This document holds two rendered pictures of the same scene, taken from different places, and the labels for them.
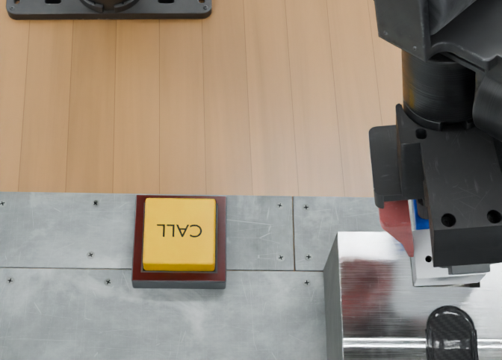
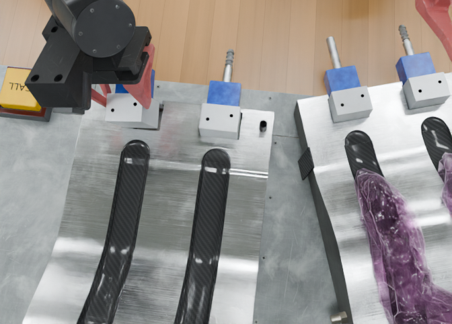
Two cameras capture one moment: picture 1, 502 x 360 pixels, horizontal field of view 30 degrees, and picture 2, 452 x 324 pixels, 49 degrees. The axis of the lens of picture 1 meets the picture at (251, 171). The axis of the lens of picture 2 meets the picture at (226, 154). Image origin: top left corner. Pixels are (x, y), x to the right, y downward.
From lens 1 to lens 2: 36 cm
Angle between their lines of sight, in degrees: 11
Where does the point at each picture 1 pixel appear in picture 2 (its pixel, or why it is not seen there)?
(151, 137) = (29, 35)
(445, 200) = (40, 67)
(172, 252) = (14, 98)
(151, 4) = not seen: outside the picture
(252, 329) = (58, 145)
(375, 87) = (161, 15)
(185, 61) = not seen: outside the picture
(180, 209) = (23, 75)
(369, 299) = (94, 132)
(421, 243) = (110, 101)
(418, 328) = (118, 150)
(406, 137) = (46, 31)
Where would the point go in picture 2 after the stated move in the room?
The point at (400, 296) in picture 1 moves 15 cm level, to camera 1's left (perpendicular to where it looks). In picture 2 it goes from (112, 132) to (9, 108)
